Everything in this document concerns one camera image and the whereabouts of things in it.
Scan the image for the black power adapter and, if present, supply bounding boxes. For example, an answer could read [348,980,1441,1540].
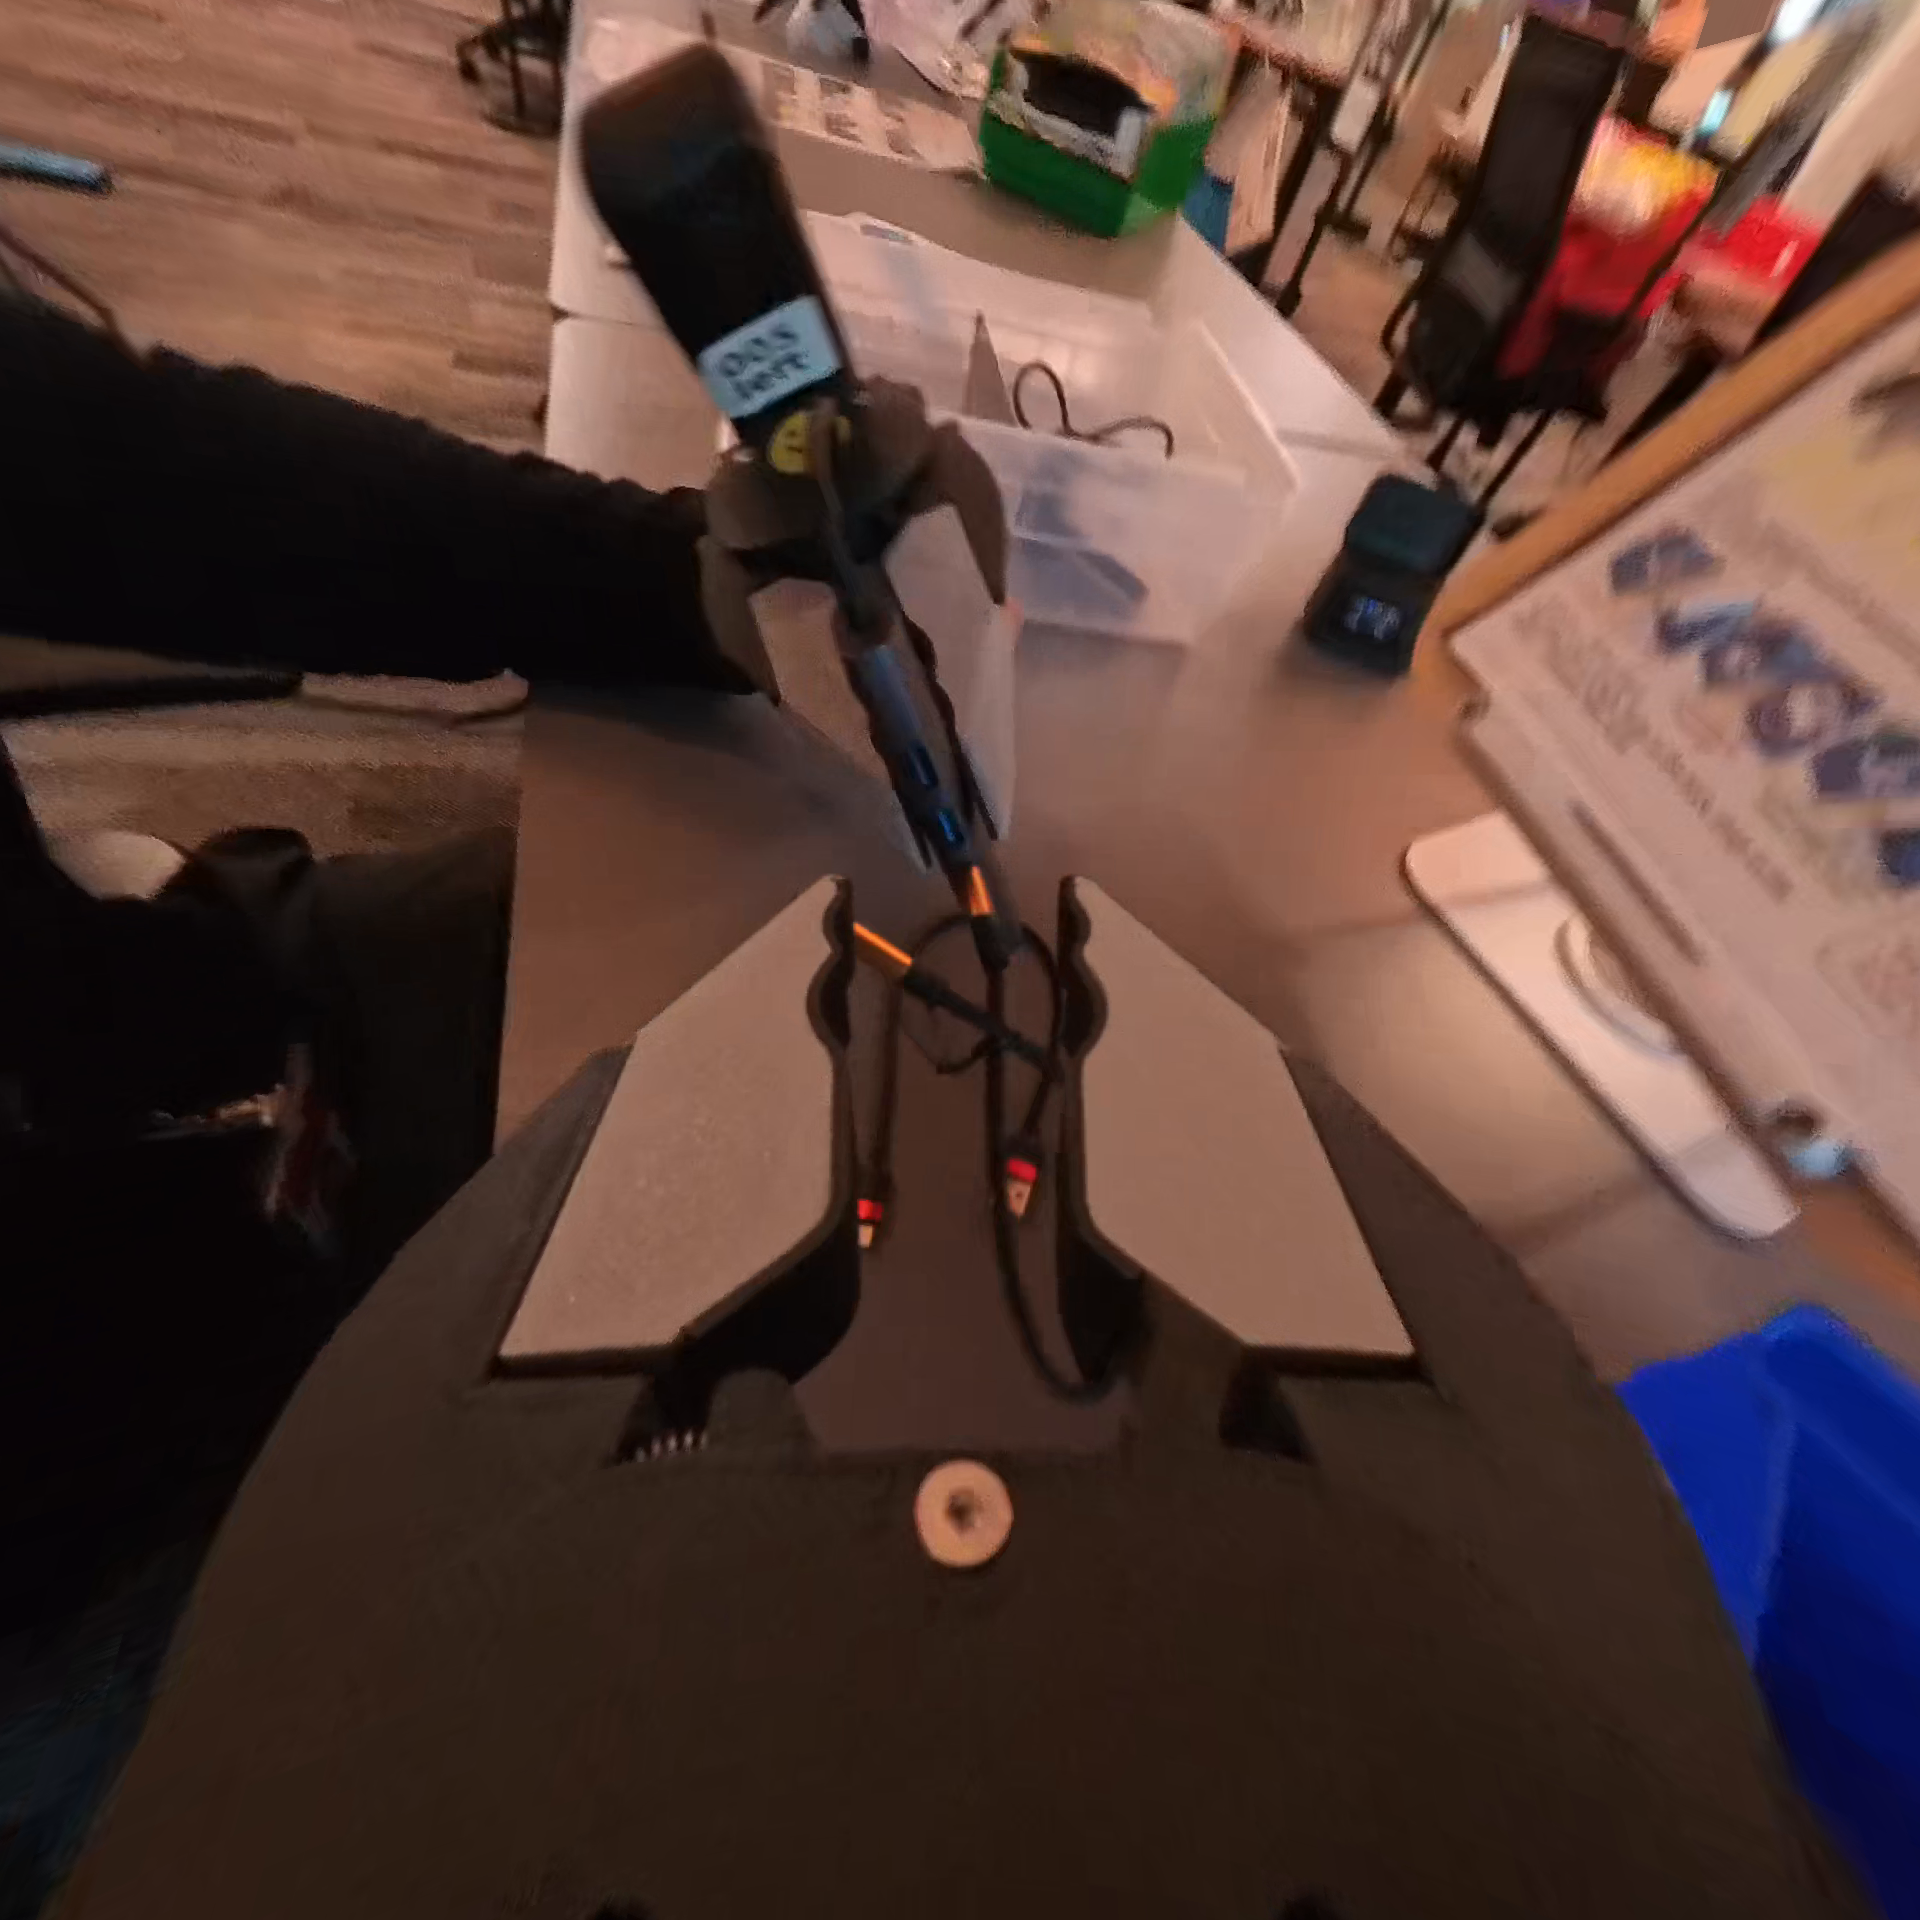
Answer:
[1302,474,1484,677]

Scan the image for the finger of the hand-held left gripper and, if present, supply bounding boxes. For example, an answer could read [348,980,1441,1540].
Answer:
[752,574,936,867]
[897,508,1025,838]

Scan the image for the dark usb hub cable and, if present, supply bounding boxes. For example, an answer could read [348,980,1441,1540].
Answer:
[805,395,902,663]

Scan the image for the green plastic bin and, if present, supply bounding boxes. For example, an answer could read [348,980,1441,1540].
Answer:
[980,26,1218,243]

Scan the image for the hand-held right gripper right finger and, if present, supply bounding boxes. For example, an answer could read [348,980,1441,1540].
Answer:
[1056,877,1419,1389]

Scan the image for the red storage crate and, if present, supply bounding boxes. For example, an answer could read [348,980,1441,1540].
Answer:
[1500,120,1824,379]

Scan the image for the black mesh back chair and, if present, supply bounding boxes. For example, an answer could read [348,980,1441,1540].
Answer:
[1371,16,1635,498]

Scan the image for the clear plastic bin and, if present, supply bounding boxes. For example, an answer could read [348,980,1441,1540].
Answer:
[802,212,1298,652]

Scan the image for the black cable red collared plugs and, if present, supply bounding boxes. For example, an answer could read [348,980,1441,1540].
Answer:
[849,958,1150,1404]

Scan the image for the blue plastic bin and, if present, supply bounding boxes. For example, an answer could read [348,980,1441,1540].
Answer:
[1619,1301,1920,1920]

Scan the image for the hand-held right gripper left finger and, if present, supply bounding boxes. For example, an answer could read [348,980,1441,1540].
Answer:
[499,877,862,1377]

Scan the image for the black cable with orange plugs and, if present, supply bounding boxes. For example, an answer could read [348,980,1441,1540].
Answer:
[848,861,1070,1084]

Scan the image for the printed instruction sheet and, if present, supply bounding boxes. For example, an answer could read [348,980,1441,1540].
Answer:
[1449,322,1920,1188]

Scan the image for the dark grey usb hub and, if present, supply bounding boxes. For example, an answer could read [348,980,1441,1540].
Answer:
[856,636,1000,904]

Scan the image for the person's left forearm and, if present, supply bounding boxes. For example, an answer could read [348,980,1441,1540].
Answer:
[0,294,758,699]

